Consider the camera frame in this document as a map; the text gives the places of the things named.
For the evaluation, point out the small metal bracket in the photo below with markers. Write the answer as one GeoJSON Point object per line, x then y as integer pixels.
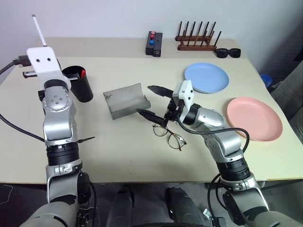
{"type": "Point", "coordinates": [207, 214]}

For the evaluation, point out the dark wooden plate rack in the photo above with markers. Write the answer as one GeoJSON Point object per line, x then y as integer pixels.
{"type": "Point", "coordinates": [196, 45]}

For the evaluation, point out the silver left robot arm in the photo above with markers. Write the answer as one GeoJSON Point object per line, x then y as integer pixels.
{"type": "Point", "coordinates": [58, 118]}

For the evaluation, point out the black box with coloured buttons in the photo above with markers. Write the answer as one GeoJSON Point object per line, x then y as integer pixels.
{"type": "Point", "coordinates": [150, 46]}

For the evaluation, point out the black sunglasses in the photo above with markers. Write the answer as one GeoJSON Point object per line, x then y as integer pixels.
{"type": "Point", "coordinates": [227, 53]}

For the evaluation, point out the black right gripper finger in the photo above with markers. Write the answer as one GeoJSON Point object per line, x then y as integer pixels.
{"type": "Point", "coordinates": [162, 91]}
{"type": "Point", "coordinates": [154, 117]}

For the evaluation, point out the pink plate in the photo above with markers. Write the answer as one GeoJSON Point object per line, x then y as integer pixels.
{"type": "Point", "coordinates": [253, 118]}

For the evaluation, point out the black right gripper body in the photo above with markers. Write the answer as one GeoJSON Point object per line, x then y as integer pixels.
{"type": "Point", "coordinates": [174, 111]}

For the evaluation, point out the grey open glasses case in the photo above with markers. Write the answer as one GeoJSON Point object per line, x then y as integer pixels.
{"type": "Point", "coordinates": [127, 100]}

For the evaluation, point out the plain black rectangular box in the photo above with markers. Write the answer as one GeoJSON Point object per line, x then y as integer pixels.
{"type": "Point", "coordinates": [158, 47]}

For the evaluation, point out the black cylindrical cup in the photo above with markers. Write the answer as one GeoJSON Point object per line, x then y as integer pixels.
{"type": "Point", "coordinates": [82, 91]}

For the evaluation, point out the blue plate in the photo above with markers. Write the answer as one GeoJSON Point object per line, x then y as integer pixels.
{"type": "Point", "coordinates": [206, 76]}

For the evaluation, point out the thin-framed clear eyeglasses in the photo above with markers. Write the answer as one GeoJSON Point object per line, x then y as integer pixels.
{"type": "Point", "coordinates": [171, 139]}

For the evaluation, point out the dark rounded shape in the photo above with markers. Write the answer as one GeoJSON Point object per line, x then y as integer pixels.
{"type": "Point", "coordinates": [182, 208]}

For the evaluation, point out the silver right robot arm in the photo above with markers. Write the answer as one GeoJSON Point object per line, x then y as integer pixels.
{"type": "Point", "coordinates": [227, 142]}

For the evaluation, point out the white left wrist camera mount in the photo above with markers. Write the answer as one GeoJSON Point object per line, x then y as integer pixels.
{"type": "Point", "coordinates": [43, 61]}

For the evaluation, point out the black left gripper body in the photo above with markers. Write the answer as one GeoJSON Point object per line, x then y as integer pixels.
{"type": "Point", "coordinates": [29, 74]}

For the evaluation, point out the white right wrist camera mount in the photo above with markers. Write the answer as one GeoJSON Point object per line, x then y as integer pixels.
{"type": "Point", "coordinates": [187, 91]}

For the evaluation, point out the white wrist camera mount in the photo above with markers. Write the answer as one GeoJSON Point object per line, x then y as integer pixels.
{"type": "Point", "coordinates": [43, 61]}
{"type": "Point", "coordinates": [187, 91]}

